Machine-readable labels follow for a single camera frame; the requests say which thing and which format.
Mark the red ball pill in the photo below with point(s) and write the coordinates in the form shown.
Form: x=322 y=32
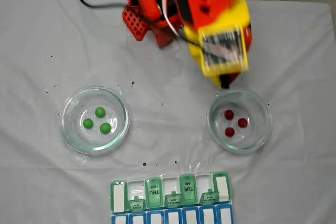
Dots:
x=229 y=131
x=229 y=114
x=242 y=122

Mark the weekly pill organizer box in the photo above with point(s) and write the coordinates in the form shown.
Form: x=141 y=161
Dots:
x=187 y=190

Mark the white tablecloth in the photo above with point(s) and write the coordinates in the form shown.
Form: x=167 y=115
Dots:
x=170 y=90

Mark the glass bowl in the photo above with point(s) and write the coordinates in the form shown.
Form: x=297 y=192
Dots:
x=115 y=108
x=252 y=140

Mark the green ball pill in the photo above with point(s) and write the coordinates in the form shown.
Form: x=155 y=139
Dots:
x=88 y=123
x=100 y=112
x=105 y=128

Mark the yellow camera mount with board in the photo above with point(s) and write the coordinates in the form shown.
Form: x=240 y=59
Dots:
x=223 y=48

